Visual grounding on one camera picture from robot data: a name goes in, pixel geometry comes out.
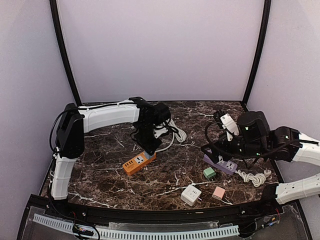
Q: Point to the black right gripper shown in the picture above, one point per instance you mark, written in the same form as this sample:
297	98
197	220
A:
214	156

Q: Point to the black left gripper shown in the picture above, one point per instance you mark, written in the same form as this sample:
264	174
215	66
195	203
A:
149	147

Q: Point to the blue charger plug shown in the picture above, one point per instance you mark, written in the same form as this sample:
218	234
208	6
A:
148	156

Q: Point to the orange power strip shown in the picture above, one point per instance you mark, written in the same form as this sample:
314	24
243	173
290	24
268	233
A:
136	163

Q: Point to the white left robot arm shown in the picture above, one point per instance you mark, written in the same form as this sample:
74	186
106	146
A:
75	121

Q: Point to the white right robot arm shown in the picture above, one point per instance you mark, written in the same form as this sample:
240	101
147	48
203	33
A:
282	144

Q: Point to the green charger plug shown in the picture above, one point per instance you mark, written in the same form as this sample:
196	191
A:
209	173

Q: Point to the pink charger plug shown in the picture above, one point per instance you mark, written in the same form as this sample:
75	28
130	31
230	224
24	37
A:
218	193

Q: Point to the purple power strip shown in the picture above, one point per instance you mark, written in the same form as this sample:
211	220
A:
227	167

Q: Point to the white cube adapter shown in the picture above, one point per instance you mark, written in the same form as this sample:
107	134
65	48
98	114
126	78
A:
190	195

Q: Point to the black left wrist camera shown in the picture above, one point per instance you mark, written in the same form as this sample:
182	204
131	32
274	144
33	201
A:
161	113

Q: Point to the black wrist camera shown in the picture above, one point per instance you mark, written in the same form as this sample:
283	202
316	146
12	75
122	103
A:
161	113
252	125

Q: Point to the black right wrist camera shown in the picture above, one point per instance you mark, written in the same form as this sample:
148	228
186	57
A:
252	125

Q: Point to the black front rail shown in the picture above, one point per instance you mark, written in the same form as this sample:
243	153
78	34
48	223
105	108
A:
239	213

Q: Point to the white slotted cable duct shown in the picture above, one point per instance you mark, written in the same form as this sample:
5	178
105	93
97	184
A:
111	234

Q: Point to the black right frame post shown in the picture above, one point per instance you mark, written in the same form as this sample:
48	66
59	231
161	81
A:
258	52

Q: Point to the black frame post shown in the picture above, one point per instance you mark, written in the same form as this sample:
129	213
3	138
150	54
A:
63	51
258	52

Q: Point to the black left frame post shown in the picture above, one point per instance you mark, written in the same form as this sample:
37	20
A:
63	51

